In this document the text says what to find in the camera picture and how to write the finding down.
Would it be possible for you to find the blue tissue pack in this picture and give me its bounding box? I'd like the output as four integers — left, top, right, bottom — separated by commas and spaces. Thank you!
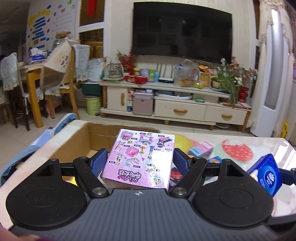
247, 154, 282, 196

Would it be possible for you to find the yellow block toy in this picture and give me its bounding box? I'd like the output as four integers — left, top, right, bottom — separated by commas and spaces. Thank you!
174, 133, 192, 154

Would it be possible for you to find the small pink toy box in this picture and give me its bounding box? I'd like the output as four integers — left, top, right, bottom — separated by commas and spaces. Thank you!
100, 128, 175, 189

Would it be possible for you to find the pink blue carton box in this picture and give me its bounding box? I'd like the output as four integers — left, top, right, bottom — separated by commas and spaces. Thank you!
188, 142, 214, 158

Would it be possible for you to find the green cardboard box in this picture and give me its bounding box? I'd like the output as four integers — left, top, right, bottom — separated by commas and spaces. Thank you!
1, 120, 160, 187

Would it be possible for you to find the yellow detergent bottle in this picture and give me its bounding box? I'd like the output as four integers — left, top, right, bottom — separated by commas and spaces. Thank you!
280, 119, 288, 138

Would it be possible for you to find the green trash bin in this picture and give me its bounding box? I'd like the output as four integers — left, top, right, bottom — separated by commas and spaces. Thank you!
85, 95, 102, 116

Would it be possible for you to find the white tv cabinet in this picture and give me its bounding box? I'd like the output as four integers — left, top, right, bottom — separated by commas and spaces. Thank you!
100, 81, 252, 132

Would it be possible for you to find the pink storage box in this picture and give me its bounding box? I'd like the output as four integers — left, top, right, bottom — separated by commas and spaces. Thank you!
132, 97, 154, 115

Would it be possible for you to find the red vase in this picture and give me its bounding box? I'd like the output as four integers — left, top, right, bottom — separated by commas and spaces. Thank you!
238, 86, 249, 103

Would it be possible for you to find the white router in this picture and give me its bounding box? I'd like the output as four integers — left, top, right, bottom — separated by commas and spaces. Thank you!
157, 63, 174, 84

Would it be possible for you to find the framed picture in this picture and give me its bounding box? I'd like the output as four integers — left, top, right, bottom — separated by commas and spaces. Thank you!
199, 72, 211, 88

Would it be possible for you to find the potted green plant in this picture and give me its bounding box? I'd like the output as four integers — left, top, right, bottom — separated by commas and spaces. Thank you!
213, 69, 238, 103

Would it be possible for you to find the plastic bag with snacks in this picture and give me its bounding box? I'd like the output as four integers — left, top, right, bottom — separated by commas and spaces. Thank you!
174, 59, 200, 87

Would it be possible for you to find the red gift box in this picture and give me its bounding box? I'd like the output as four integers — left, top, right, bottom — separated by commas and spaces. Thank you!
124, 75, 148, 85

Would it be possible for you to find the wooden chair with cover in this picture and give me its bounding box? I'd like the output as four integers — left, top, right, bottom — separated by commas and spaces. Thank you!
40, 38, 80, 118

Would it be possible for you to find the glass kettle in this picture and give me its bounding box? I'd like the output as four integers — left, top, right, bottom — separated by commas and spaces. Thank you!
104, 59, 124, 81

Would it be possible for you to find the pink flower bouquet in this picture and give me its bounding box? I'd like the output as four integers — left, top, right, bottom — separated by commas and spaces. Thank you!
217, 56, 258, 86

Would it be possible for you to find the white air conditioner tower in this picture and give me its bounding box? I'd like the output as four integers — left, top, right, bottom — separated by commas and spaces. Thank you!
250, 1, 295, 138

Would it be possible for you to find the wooden dining table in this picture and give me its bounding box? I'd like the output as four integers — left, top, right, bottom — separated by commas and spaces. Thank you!
18, 62, 44, 128

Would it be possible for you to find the tissue box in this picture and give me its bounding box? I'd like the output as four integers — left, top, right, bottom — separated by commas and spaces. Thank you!
29, 48, 46, 63

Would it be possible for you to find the black television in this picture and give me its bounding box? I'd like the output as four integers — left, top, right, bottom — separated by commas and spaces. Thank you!
132, 1, 233, 63

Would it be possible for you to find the wall sticker chart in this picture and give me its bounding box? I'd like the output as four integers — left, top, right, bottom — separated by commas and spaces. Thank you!
26, 0, 79, 51

